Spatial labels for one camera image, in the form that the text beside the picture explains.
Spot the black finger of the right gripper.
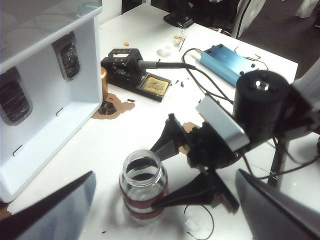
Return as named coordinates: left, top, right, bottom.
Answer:
left=151, top=169, right=241, bottom=216
left=149, top=113, right=191, bottom=160

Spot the black monitor stand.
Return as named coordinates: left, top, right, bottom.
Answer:
left=163, top=0, right=195, bottom=28

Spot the white AUX water dispenser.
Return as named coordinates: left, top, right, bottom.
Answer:
left=0, top=0, right=104, bottom=203

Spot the grey dispenser push lever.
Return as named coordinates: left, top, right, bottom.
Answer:
left=51, top=31, right=81, bottom=82
left=0, top=66, right=34, bottom=126

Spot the glass bottle with red bands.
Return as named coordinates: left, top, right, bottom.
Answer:
left=119, top=149, right=169, bottom=226

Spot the clear plastic parts bag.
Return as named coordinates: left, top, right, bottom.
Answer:
left=172, top=26, right=188, bottom=51

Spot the black soldering iron stand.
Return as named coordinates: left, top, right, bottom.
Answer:
left=100, top=48, right=172, bottom=103

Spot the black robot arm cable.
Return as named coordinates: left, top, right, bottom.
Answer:
left=239, top=137, right=320, bottom=180

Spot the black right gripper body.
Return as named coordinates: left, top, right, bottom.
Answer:
left=186, top=121, right=241, bottom=176

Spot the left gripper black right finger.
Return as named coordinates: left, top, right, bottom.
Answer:
left=234, top=168, right=320, bottom=240

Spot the blue metal box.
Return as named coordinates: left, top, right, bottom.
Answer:
left=199, top=44, right=261, bottom=87

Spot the black soldering iron with cable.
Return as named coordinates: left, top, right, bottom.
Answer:
left=136, top=47, right=236, bottom=104

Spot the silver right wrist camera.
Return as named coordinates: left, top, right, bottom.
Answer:
left=195, top=94, right=251, bottom=153

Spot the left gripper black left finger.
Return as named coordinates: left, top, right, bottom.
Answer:
left=0, top=170, right=97, bottom=240

